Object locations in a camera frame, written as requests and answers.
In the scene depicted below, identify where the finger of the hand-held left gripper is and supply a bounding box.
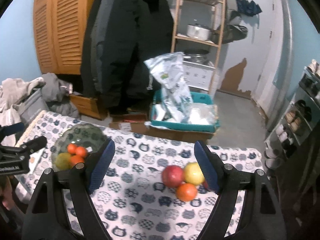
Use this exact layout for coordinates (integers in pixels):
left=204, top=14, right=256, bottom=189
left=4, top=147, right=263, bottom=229
left=0, top=122, right=25, bottom=137
left=16, top=136, right=48, bottom=153

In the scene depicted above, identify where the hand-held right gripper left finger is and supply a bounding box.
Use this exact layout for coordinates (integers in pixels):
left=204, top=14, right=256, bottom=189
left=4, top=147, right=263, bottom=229
left=22, top=139, right=115, bottom=240

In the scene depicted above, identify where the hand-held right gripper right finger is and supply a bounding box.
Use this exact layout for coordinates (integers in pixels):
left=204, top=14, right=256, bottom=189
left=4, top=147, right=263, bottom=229
left=194, top=141, right=287, bottom=240

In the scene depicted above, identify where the yellow apple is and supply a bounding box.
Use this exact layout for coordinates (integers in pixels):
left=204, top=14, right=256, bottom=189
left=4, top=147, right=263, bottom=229
left=184, top=162, right=205, bottom=185

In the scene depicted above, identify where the yellow-green pear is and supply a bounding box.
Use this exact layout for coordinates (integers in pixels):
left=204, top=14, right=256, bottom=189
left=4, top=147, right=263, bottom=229
left=54, top=152, right=72, bottom=170

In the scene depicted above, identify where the scalloped glass bowl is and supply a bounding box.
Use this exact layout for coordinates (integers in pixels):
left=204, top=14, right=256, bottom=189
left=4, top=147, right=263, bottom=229
left=51, top=123, right=109, bottom=170

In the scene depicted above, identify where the person's left hand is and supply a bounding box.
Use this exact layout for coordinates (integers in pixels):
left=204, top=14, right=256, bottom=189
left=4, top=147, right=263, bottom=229
left=0, top=182, right=14, bottom=210

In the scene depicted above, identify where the grey fabric tote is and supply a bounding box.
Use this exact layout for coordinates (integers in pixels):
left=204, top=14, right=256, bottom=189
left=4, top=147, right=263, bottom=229
left=12, top=89, right=50, bottom=128

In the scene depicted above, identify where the cat print tablecloth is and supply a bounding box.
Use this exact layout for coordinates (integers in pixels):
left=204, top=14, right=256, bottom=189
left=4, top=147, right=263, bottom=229
left=14, top=110, right=263, bottom=240

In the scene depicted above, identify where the large flat cardboard box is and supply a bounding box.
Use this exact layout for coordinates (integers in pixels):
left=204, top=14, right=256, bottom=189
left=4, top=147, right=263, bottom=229
left=145, top=120, right=218, bottom=140

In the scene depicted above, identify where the cardboard box with red contents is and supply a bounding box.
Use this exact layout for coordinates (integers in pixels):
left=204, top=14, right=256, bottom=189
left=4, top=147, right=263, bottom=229
left=109, top=112, right=150, bottom=132

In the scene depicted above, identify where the clear plastic bag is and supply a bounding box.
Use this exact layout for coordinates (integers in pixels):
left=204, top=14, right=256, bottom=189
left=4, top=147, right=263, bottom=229
left=187, top=104, right=217, bottom=125

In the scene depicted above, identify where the grey padded jacket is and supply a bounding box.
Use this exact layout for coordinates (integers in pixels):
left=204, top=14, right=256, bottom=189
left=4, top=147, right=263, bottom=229
left=41, top=73, right=80, bottom=119

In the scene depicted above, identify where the wooden drawer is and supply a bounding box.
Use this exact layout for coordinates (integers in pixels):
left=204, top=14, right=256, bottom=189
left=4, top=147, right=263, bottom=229
left=69, top=94, right=108, bottom=120

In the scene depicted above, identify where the teal plastic basket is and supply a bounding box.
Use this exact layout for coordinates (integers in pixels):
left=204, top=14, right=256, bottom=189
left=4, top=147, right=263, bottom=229
left=150, top=90, right=220, bottom=133

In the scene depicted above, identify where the white patterned drawer box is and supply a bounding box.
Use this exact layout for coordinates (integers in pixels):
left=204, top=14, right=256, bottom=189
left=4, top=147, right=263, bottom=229
left=182, top=60, right=215, bottom=90

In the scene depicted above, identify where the white printed rice bag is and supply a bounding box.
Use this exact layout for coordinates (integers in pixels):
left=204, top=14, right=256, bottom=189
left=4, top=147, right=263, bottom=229
left=144, top=52, right=193, bottom=124

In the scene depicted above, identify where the black hanging jacket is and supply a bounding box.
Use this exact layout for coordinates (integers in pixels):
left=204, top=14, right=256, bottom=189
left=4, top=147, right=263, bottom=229
left=80, top=0, right=100, bottom=95

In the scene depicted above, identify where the shoe rack with shoes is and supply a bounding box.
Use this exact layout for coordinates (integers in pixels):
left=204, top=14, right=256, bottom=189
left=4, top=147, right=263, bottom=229
left=265, top=60, right=320, bottom=168

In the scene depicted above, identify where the wooden louvered wardrobe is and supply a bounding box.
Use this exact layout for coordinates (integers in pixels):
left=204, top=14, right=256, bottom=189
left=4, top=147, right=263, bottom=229
left=32, top=0, right=110, bottom=75

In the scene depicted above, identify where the metal steamer pot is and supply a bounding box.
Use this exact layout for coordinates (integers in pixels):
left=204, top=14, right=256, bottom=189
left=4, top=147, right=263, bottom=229
left=184, top=49, right=209, bottom=63

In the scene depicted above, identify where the grey hanging jacket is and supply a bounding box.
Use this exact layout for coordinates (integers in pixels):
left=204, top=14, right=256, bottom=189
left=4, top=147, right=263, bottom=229
left=90, top=0, right=118, bottom=93

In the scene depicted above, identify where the grey door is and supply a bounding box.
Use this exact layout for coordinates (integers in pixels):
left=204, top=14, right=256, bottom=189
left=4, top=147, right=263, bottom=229
left=217, top=0, right=278, bottom=98

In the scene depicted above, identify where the black hooded coat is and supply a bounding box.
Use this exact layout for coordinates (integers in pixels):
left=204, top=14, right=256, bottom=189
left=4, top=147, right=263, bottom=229
left=100, top=0, right=174, bottom=115

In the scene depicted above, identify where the silver cooking pot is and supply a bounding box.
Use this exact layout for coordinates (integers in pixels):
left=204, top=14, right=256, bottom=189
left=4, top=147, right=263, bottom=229
left=186, top=23, right=212, bottom=40

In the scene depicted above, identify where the dark hanging bag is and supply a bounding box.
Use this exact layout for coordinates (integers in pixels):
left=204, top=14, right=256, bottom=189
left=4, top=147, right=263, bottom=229
left=221, top=10, right=248, bottom=44

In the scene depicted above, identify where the bamboo shelf unit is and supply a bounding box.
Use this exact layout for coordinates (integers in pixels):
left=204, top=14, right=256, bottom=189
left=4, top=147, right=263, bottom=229
left=171, top=0, right=227, bottom=95

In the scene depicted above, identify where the dark blue umbrella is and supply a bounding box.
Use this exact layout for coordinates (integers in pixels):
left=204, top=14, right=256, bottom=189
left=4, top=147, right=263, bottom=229
left=236, top=0, right=262, bottom=27

